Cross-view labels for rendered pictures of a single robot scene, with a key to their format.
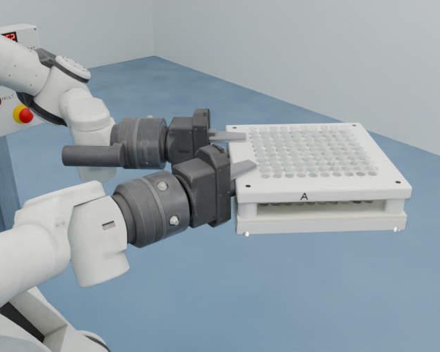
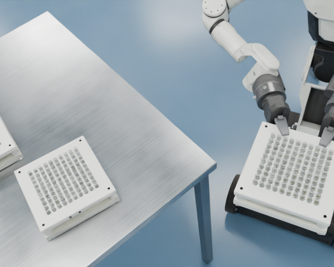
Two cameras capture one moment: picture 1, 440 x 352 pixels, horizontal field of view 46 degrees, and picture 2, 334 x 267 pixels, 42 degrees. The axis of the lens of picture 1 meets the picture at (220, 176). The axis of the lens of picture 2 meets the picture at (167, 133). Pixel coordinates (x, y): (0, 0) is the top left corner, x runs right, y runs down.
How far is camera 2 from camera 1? 1.32 m
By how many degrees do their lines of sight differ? 86
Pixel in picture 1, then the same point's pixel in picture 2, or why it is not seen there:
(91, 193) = (261, 61)
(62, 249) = (236, 55)
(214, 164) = (270, 105)
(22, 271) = (222, 44)
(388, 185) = (240, 181)
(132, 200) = (260, 77)
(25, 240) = (231, 42)
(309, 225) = not seen: hidden behind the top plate
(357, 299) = not seen: outside the picture
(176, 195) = (260, 93)
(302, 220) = not seen: hidden behind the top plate
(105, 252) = (247, 77)
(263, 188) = (261, 131)
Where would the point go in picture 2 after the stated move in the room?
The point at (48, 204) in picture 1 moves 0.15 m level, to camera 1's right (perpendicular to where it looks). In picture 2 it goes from (248, 46) to (229, 79)
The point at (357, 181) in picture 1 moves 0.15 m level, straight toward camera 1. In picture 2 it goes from (249, 170) to (207, 140)
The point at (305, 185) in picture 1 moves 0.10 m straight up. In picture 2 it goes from (256, 148) to (258, 126)
